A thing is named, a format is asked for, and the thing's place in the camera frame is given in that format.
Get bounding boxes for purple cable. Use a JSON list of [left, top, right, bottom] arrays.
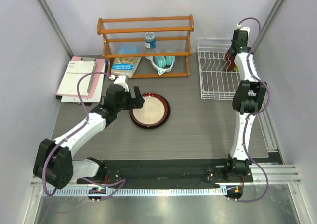
[[232, 17, 271, 203], [42, 71, 114, 197]]

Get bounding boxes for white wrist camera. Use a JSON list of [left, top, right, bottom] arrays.
[[109, 74, 129, 92], [236, 24, 250, 33]]

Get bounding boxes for blue lidded jar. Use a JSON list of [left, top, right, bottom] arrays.
[[144, 32, 156, 49]]

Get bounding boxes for red rimmed grey plate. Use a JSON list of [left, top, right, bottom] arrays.
[[129, 92, 170, 128]]

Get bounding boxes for dark patterned plate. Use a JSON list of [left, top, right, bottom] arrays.
[[224, 54, 237, 72]]

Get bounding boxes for teal cat ear headphones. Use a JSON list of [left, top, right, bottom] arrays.
[[146, 56, 176, 76]]

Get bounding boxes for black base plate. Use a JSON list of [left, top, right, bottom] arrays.
[[89, 158, 253, 189]]

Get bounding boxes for light blue box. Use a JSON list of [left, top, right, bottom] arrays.
[[118, 45, 140, 54]]

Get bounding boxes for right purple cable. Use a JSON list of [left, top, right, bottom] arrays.
[[232, 17, 271, 203]]

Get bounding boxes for white board under folder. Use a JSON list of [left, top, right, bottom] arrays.
[[61, 86, 102, 103]]

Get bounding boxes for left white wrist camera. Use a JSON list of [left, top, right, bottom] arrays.
[[109, 74, 129, 92]]

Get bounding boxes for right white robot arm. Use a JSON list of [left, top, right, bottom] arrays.
[[223, 27, 266, 182]]

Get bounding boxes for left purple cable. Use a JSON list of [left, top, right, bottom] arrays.
[[42, 71, 114, 197]]

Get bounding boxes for pink folder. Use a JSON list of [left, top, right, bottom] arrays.
[[55, 56, 106, 99]]

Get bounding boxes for white wire dish rack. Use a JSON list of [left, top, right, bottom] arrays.
[[197, 38, 240, 100]]

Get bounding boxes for blue paperback book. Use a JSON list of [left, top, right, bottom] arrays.
[[111, 57, 141, 78]]

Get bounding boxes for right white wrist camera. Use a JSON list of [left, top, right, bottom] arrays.
[[236, 24, 250, 33]]

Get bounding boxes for brown rimmed cream plate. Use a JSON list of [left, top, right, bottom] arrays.
[[129, 94, 172, 130]]

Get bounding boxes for orange wooden shelf rack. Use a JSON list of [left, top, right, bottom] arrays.
[[96, 14, 195, 79]]

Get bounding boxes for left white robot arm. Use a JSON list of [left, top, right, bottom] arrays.
[[33, 84, 144, 189]]

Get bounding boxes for white slotted cable duct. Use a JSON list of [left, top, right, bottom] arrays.
[[55, 186, 227, 197]]

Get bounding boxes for white spiral manual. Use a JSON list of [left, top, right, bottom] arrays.
[[56, 60, 96, 96]]

